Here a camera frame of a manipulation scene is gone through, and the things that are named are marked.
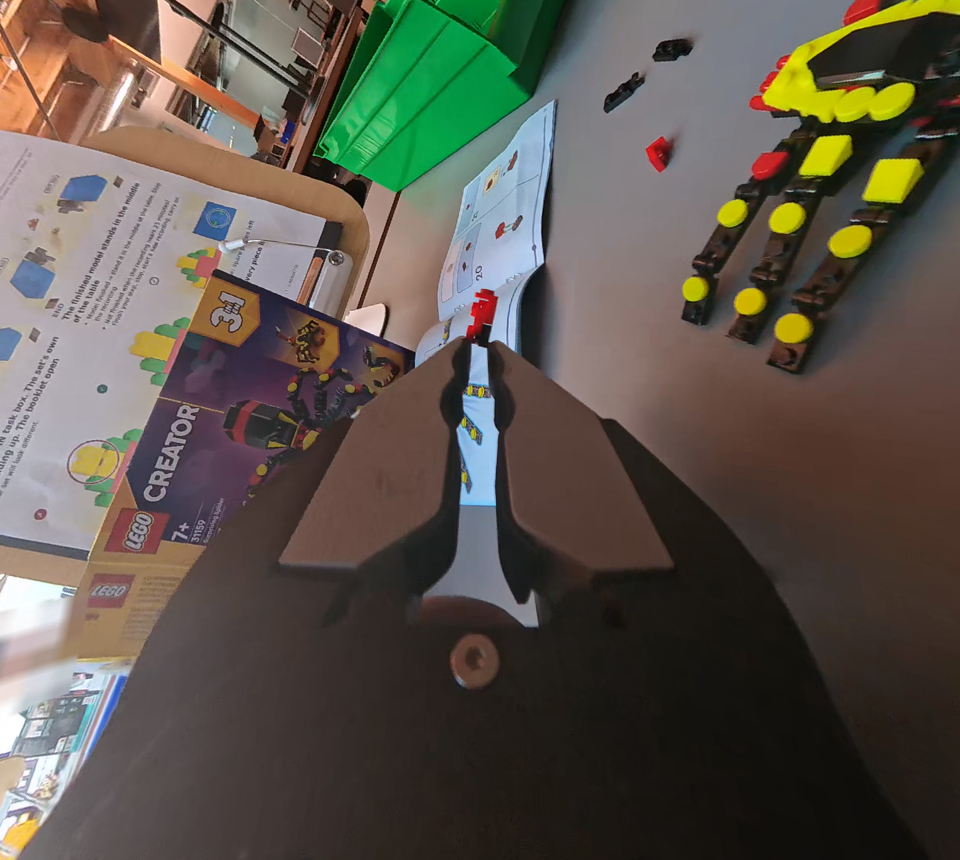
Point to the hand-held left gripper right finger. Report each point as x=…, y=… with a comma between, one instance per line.
x=577, y=493

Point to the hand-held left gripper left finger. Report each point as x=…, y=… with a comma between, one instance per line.
x=375, y=485

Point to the small red lego assembly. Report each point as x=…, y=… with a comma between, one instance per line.
x=484, y=309

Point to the lego set cardboard box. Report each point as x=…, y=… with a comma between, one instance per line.
x=210, y=440

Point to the lego instruction booklet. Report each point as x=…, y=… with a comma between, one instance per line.
x=495, y=200

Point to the loose red lego piece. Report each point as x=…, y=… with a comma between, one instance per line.
x=660, y=154

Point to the loose black lego piece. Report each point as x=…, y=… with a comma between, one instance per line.
x=671, y=50
x=622, y=94

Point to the black yellow lego spider model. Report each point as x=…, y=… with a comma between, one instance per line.
x=862, y=50

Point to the person's left hand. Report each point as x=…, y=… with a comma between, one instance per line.
x=472, y=612

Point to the white stand base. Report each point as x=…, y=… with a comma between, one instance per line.
x=367, y=319

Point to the white board clip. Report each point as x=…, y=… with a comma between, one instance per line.
x=330, y=283

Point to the wooden display board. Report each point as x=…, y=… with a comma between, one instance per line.
x=354, y=238

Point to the printed task sheet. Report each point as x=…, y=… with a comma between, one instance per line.
x=75, y=350

